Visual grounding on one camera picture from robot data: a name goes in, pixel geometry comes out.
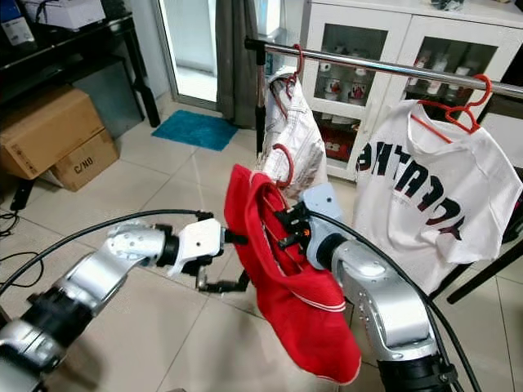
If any teal floor mat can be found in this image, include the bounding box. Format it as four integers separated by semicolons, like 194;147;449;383
151;109;239;152

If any black metal rack base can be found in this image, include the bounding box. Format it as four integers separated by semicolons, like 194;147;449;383
429;237;523;305

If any large cardboard box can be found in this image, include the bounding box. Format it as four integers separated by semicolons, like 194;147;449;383
0;86;107;180

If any grey curtain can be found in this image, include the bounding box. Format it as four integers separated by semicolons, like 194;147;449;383
215;0;261;130

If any red plastic hanger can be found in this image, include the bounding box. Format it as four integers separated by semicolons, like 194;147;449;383
411;73;494;144
253;143;296;215
270;45;305;119

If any small lettered cardboard box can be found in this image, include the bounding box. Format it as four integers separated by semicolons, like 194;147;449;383
49;128;119;193

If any white box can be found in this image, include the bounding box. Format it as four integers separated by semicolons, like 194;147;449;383
23;0;107;32

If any white T-shirt black print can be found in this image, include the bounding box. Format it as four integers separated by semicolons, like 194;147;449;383
353;100;523;295

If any black table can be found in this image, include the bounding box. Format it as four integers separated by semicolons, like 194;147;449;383
0;12;163;130

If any red polo shirt white trim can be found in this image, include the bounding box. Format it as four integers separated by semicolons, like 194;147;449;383
223;163;362;385

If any glass door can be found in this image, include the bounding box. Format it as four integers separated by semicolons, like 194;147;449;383
157;0;221;111

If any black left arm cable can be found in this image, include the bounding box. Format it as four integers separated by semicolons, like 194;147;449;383
0;209;213;295

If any black floor cable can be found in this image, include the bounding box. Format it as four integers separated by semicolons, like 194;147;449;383
0;249;24;270

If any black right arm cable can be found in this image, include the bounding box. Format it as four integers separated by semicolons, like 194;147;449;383
306;211;483;392

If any chrome clothes rack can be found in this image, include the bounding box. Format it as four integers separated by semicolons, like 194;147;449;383
245;37;523;156

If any black power adapter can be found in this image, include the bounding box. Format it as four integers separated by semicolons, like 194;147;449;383
12;180;35;212

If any white glass door cabinet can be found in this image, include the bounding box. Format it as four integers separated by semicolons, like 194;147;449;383
298;0;523;180

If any blue white carton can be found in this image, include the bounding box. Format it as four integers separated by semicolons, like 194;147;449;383
0;0;38;46

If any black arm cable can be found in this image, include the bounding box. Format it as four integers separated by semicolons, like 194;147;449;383
306;211;483;392
0;209;213;295

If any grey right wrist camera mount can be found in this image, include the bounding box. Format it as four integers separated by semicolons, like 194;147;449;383
298;183;344;244

